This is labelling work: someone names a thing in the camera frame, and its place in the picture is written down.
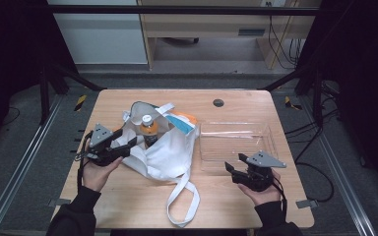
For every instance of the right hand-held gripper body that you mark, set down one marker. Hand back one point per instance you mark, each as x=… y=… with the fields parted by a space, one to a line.
x=259 y=177

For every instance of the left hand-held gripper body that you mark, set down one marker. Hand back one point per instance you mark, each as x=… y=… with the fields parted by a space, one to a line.
x=101 y=136

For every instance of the white colour-patched tote bag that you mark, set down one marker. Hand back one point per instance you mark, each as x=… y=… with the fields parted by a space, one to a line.
x=167 y=154

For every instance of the person's right hand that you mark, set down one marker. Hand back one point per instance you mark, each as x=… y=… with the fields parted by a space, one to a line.
x=265 y=196

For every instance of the person's left hand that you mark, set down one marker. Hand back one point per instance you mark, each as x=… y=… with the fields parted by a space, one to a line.
x=95 y=175

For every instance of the clear plastic container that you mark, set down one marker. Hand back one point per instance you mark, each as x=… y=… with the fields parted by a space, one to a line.
x=236 y=144

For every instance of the orange juice bottle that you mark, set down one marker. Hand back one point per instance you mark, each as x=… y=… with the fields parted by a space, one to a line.
x=149 y=129

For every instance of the yellow black floor tape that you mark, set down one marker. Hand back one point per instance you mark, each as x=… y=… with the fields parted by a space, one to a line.
x=290 y=103
x=80 y=102

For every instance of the black metal stand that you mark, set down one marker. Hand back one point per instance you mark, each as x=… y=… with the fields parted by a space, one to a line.
x=44 y=95
x=316 y=95

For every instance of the white cabinet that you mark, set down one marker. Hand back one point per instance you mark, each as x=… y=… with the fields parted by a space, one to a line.
x=101 y=36

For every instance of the wooden desk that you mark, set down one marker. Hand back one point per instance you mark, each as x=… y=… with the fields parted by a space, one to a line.
x=210 y=24

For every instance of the grey table corner bracket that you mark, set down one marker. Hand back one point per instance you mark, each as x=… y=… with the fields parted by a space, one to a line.
x=59 y=202
x=306 y=204

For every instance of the aluminium floor rail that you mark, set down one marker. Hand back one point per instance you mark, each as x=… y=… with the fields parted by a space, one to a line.
x=344 y=183
x=16 y=170

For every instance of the black horizontal frame bar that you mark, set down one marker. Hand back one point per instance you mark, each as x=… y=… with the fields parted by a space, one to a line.
x=177 y=10

